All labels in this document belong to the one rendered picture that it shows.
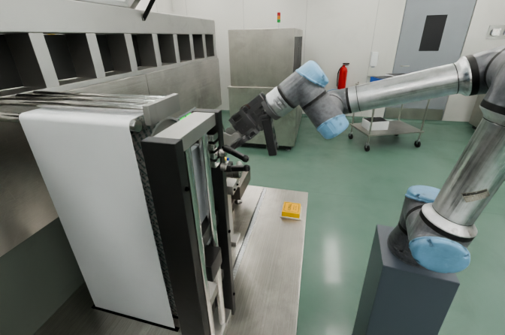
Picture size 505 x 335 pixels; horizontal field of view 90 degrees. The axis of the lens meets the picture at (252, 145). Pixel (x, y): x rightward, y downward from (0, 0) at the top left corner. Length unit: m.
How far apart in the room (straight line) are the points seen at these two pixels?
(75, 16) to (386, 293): 1.22
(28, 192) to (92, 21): 0.48
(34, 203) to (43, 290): 0.23
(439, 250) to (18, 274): 0.97
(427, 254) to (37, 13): 1.07
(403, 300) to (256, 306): 0.49
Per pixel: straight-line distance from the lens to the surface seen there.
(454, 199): 0.73
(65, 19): 0.85
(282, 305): 0.80
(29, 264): 0.84
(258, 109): 0.69
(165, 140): 0.33
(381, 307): 1.09
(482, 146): 0.69
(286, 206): 1.05
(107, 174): 0.54
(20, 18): 0.78
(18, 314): 0.88
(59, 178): 0.64
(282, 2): 5.26
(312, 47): 5.18
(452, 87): 0.77
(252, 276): 0.85
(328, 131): 0.65
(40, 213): 0.81
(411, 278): 0.99
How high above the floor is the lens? 1.56
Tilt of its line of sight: 23 degrees down
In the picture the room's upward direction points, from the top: 1 degrees counter-clockwise
